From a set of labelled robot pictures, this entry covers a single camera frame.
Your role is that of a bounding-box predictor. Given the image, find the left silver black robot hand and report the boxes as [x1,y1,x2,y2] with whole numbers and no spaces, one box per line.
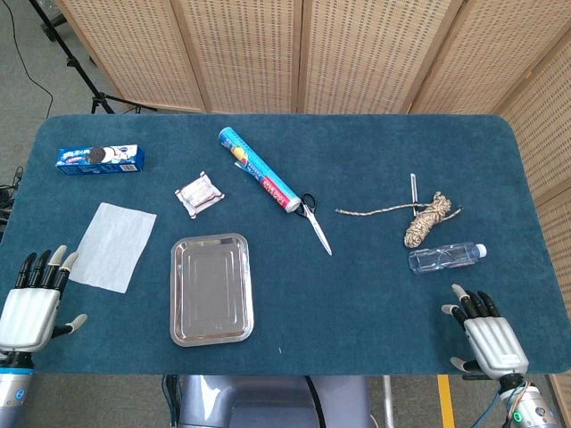
[0,243,88,354]

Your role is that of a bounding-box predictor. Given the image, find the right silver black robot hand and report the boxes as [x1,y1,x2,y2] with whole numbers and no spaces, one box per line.
[441,284,531,382]

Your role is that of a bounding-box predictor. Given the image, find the white paper sheet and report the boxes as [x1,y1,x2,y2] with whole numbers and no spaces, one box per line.
[69,202,158,295]

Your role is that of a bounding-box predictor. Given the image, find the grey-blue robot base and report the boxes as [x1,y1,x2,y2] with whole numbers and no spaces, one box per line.
[178,374,374,428]

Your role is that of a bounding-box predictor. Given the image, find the silver metal tray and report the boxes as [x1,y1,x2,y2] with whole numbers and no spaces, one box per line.
[170,232,255,348]

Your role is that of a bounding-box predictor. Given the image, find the yellow floor tape strip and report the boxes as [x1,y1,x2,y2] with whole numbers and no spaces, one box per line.
[436,374,456,428]

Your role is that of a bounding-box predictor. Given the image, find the clear plastic water bottle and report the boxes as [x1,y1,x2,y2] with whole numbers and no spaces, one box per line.
[408,242,488,275]

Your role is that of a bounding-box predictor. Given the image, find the silver metal pole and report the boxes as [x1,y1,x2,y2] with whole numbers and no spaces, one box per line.
[382,374,396,428]

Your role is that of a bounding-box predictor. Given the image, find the blue carpet table cover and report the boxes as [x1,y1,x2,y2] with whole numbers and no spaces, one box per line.
[0,113,567,376]

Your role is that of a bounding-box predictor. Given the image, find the blue cookie box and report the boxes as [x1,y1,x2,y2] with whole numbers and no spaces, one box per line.
[54,143,146,177]

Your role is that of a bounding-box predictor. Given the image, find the white red snack packet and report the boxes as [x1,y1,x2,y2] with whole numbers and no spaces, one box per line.
[174,170,226,220]

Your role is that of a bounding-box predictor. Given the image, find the black tripod stand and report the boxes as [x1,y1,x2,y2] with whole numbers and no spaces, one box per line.
[29,0,158,115]

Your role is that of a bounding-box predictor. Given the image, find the blue plastic wrap roll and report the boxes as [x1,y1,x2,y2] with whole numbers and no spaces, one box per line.
[218,126,302,215]

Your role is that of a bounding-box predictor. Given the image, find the wicker folding screen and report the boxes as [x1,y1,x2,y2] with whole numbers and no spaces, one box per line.
[55,0,571,428]

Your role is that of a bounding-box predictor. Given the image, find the black cable tangle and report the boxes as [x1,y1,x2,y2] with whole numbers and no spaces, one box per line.
[0,165,24,224]

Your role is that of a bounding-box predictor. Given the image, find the beige braided rope bundle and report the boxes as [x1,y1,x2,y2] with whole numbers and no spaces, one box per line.
[335,191,463,249]

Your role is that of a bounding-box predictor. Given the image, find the thick black cable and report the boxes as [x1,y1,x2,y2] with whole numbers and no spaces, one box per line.
[304,375,326,428]

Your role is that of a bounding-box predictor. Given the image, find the black-handled scissors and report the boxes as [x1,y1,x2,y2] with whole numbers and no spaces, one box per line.
[294,192,334,257]

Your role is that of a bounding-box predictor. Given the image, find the thin black floor cable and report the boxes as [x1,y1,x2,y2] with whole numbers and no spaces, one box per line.
[7,0,54,121]

